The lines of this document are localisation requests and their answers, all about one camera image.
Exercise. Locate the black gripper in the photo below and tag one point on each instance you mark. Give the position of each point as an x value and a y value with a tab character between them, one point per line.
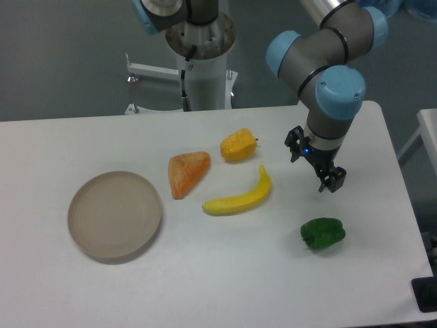
331	177

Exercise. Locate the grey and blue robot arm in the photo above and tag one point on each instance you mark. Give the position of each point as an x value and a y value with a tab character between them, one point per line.
315	68

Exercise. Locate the green bell pepper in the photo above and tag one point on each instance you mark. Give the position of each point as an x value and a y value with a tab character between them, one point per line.
322	232

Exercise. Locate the yellow bell pepper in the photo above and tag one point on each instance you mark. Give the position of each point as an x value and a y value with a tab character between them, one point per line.
238	146

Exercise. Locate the yellow banana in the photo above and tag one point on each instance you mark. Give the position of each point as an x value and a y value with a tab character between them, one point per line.
245	201

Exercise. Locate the white table at right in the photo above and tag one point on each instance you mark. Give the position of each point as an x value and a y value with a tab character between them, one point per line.
425	135

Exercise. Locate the orange triangular bread slice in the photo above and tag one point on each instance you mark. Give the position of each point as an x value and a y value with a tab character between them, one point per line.
185	171

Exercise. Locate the black device at table edge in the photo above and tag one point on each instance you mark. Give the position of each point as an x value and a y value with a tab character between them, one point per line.
424	289

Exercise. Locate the beige round plate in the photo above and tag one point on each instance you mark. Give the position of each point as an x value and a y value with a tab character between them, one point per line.
114	217

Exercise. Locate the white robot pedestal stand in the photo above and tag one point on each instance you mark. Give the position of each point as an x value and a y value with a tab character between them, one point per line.
201	52

